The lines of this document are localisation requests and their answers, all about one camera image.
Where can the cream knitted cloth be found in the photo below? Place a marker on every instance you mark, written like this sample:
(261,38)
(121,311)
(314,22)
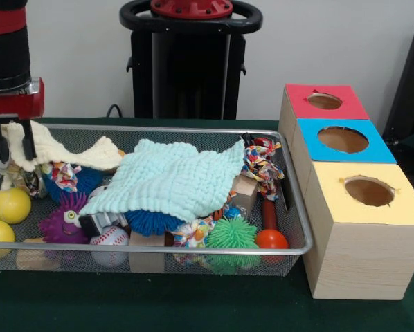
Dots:
(55,149)

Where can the red maraca rattle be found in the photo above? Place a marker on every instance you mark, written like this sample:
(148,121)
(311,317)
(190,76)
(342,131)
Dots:
(271,239)

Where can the blue spiky ball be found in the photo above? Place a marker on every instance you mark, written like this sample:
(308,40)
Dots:
(89,181)

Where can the black panel stand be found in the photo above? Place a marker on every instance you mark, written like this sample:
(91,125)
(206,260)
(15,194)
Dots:
(411,90)

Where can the clear shallow mesh bin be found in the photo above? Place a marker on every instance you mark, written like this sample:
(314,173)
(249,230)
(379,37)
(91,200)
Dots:
(193,140)

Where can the purple monster toy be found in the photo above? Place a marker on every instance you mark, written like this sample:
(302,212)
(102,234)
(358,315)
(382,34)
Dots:
(61,227)

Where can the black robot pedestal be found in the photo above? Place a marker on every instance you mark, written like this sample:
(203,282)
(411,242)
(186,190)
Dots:
(186,76)

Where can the wooden box with three holes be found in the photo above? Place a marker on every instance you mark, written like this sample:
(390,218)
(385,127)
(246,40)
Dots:
(359,256)

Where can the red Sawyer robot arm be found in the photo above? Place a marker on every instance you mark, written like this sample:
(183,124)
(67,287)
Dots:
(6,48)

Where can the dark green tablecloth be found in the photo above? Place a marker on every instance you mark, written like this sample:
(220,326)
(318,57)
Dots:
(193,304)

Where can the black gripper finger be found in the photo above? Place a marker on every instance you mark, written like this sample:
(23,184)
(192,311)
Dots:
(28,138)
(1,142)

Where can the green spiky ball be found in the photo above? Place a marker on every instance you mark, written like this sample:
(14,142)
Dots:
(231,234)

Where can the multicoloured patterned cloth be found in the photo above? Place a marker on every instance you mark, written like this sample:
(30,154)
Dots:
(65,176)

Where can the mint knitted cloth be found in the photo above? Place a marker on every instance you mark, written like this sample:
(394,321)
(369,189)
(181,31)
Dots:
(172,180)

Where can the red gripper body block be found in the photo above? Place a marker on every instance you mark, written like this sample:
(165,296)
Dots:
(13,107)

